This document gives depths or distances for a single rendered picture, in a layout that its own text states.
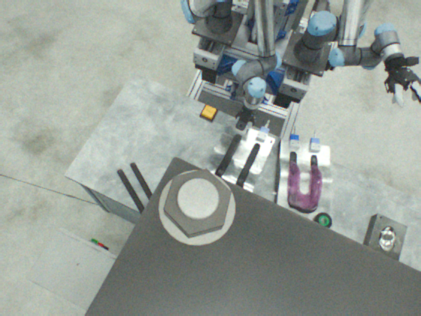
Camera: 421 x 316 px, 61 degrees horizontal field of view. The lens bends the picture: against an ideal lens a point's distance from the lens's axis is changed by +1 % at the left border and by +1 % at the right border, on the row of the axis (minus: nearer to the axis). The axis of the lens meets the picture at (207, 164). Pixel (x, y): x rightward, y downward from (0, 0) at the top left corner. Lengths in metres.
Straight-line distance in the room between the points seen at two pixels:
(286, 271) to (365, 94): 2.90
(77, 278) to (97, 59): 2.40
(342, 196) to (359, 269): 1.40
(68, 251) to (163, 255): 0.62
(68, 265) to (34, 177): 1.82
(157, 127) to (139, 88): 0.27
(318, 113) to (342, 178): 1.19
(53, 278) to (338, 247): 0.79
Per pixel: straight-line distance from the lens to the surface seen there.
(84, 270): 1.09
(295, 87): 1.92
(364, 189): 2.03
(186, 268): 0.52
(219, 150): 1.79
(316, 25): 1.82
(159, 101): 2.01
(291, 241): 0.54
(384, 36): 1.61
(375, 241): 1.90
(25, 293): 2.72
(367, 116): 3.25
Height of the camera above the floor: 2.52
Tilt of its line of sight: 69 degrees down
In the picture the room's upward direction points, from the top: 10 degrees clockwise
